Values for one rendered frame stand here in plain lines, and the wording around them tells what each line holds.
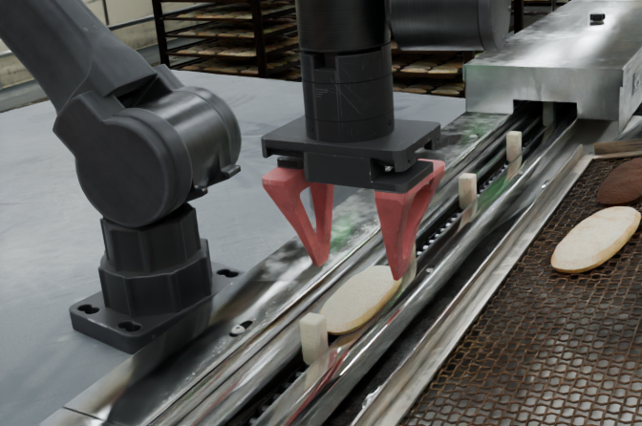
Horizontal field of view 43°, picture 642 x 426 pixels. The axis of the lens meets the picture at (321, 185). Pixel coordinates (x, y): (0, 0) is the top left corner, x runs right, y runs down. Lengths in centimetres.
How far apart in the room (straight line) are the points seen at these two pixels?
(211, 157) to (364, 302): 15
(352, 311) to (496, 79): 49
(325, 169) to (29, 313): 30
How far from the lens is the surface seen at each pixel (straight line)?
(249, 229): 79
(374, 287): 57
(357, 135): 50
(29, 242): 85
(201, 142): 58
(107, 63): 59
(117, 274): 62
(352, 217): 68
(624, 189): 61
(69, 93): 60
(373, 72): 49
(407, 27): 47
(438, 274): 58
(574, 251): 51
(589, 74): 94
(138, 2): 691
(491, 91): 97
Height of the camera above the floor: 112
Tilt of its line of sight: 19 degrees down
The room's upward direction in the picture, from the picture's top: 5 degrees counter-clockwise
